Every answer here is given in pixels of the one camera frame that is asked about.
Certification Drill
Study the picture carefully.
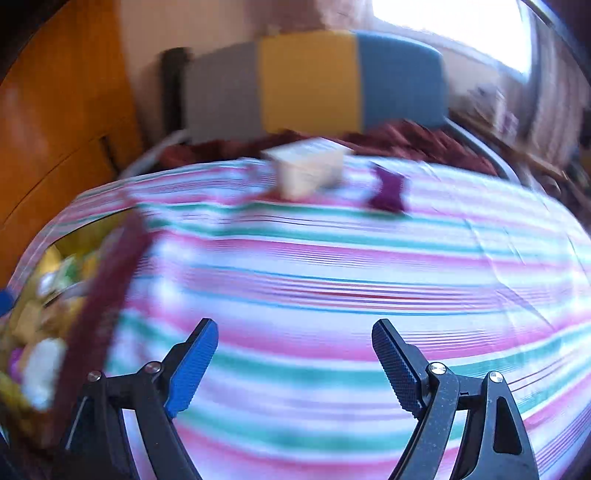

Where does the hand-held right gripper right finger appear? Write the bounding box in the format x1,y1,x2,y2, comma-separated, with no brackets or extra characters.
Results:
372,318,541,480

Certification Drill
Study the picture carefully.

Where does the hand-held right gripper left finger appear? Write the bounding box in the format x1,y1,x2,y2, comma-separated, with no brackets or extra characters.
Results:
51,318,220,480

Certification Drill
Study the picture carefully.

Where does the purple cloth pouch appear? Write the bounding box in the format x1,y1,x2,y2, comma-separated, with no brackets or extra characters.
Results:
8,348,25,384

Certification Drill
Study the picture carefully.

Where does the white plastic item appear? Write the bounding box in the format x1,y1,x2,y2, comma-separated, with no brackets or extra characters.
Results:
23,339,65,409

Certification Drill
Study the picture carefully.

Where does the gold metal tin box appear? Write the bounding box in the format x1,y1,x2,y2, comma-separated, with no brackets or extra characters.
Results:
0,210,160,457

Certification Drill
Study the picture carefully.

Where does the striped tablecloth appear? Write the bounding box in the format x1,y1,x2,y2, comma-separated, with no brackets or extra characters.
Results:
9,154,591,480

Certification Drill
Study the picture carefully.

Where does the purple fabric tulip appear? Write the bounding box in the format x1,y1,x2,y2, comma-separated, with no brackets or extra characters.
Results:
367,162,411,214

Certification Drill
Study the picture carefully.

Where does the wooden wardrobe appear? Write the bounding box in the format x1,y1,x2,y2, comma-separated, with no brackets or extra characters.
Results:
0,0,146,287

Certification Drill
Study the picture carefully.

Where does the white wooden cube box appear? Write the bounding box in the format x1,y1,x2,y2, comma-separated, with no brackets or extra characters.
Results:
261,138,354,201

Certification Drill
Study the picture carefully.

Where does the maroon cloth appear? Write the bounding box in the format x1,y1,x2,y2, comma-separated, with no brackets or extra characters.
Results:
159,119,499,178

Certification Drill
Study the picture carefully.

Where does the black rolled mat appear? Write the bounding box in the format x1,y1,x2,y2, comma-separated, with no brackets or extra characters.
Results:
161,47,192,139

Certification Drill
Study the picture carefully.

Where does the grey yellow blue chair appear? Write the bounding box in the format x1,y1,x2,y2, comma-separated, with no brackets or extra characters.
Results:
120,30,522,185

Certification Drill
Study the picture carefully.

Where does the beige patterned curtain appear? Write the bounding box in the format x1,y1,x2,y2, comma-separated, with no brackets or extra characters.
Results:
531,14,591,153
314,0,375,33

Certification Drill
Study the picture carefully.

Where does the window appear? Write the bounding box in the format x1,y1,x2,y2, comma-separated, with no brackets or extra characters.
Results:
372,0,532,77

